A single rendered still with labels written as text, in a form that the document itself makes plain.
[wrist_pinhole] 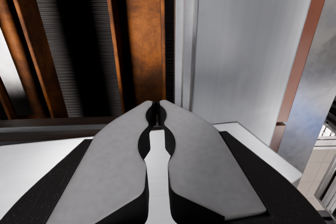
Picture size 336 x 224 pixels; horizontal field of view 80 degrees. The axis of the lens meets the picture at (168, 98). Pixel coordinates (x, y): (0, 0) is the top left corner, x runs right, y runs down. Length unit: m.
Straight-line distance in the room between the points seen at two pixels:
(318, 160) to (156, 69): 1.64
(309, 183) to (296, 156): 1.44
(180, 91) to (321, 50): 0.32
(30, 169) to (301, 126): 0.51
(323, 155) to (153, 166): 1.69
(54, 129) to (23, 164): 0.05
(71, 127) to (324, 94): 0.48
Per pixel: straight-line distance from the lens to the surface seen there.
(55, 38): 0.55
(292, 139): 0.56
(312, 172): 1.95
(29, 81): 0.45
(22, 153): 0.27
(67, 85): 0.58
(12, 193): 0.32
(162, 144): 0.22
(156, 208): 0.30
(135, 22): 0.36
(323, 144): 1.40
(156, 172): 0.25
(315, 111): 0.54
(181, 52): 0.21
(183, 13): 0.20
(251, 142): 0.24
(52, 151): 0.25
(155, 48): 0.37
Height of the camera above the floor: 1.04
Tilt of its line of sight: 63 degrees down
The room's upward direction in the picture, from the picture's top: 174 degrees clockwise
